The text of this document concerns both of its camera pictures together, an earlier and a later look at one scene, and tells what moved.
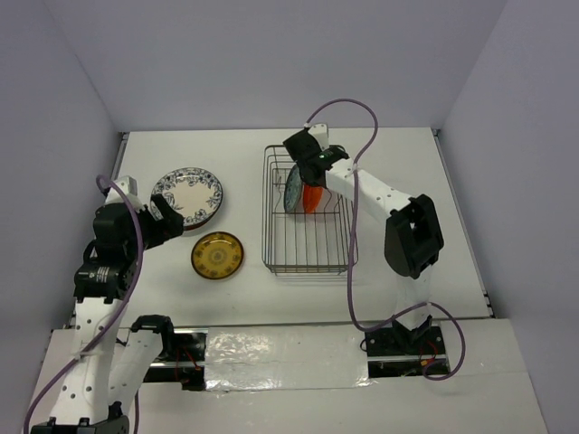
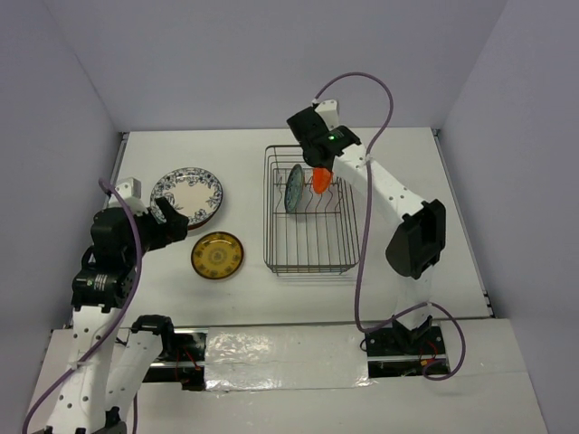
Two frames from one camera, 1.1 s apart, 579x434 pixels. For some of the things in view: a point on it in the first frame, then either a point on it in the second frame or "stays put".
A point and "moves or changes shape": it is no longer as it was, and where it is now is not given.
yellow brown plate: (217, 255) stays put
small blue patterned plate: (293, 189) stays put
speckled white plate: (195, 193) stays put
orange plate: (311, 197) moves or changes shape
